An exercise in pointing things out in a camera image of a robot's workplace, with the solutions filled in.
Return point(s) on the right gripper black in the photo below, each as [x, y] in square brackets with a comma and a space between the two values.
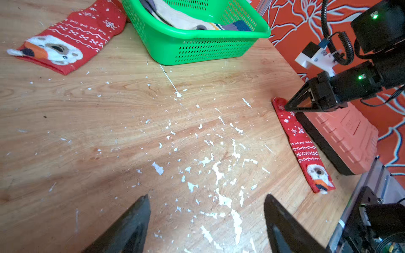
[330, 93]

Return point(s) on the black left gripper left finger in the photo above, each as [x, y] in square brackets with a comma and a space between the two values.
[127, 234]

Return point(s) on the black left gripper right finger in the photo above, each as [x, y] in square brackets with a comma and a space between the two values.
[285, 233]

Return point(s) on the red christmas sock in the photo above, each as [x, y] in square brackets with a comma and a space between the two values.
[304, 149]

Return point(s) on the green plastic basket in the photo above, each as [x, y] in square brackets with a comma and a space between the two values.
[168, 45]

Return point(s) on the cream striped sock purple toe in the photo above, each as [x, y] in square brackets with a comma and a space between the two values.
[166, 14]

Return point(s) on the red snowflake sock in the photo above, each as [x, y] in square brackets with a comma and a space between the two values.
[66, 46]

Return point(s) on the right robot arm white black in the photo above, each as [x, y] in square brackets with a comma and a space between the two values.
[373, 62]

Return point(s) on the orange plastic tool case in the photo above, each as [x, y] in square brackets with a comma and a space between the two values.
[345, 136]

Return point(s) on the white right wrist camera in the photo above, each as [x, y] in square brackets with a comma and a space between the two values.
[317, 55]

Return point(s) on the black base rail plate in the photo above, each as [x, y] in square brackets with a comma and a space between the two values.
[374, 219]

